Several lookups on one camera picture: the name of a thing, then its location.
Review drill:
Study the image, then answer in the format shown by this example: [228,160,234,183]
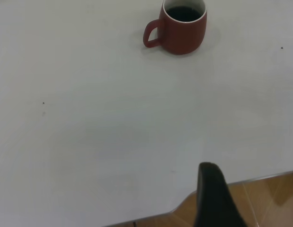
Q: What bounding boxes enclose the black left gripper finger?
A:
[194,162,249,227]

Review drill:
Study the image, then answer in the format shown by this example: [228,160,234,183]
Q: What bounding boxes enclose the red ceramic cup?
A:
[143,0,208,55]

